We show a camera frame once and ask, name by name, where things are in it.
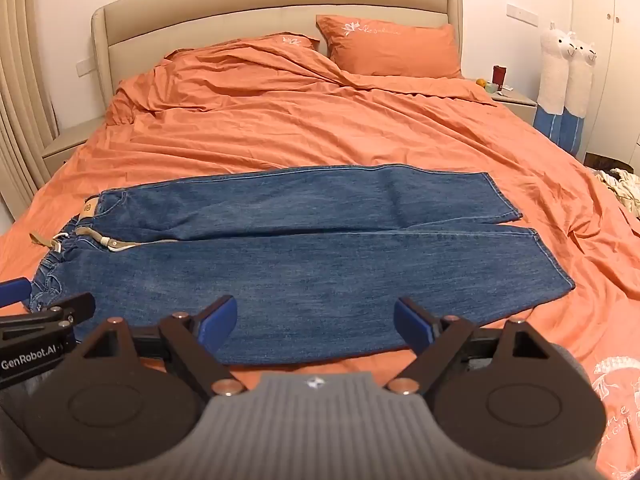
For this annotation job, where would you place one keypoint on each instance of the beige nightstand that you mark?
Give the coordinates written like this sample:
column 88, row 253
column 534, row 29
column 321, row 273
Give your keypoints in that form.
column 75, row 140
column 515, row 105

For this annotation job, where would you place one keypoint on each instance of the white alpaca plush toy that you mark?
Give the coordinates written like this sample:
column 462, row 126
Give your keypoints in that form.
column 552, row 75
column 580, row 85

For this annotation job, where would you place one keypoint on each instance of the white wall outlet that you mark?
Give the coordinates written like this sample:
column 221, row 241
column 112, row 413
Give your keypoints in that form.
column 83, row 68

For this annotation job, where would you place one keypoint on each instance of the beige curtain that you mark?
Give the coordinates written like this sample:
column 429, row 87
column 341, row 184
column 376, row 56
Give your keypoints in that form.
column 20, row 85

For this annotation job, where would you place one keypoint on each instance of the beige upholstered bed headboard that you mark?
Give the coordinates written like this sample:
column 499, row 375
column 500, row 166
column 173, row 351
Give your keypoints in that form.
column 200, row 15

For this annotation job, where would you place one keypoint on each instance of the cream wardrobe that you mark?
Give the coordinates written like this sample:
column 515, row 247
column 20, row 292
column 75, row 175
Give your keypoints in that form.
column 615, row 60

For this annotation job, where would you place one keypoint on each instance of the orange duvet cover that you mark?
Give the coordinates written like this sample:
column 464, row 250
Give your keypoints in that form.
column 300, row 125

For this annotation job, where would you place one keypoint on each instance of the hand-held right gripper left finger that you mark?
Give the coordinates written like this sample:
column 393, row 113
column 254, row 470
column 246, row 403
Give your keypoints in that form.
column 222, row 317

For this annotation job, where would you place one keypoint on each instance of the orange embroidered pillow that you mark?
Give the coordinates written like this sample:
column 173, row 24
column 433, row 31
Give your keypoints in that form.
column 295, row 41
column 395, row 50

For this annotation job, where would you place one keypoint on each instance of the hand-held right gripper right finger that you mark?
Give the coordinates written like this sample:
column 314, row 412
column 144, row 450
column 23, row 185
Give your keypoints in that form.
column 412, row 322

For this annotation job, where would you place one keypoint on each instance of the white wall switch plate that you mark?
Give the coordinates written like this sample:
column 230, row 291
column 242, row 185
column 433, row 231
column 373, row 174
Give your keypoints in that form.
column 522, row 14

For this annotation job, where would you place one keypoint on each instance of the pile of light clothes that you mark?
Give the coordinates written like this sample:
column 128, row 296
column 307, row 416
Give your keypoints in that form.
column 622, row 187

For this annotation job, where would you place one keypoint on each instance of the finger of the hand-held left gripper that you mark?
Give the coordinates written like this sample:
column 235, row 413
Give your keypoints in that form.
column 15, row 291
column 60, row 307

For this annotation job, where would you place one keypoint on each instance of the blue denim pants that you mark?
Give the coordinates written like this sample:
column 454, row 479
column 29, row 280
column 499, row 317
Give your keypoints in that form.
column 300, row 270

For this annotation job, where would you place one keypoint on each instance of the red cup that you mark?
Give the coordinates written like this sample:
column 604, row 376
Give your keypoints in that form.
column 499, row 77

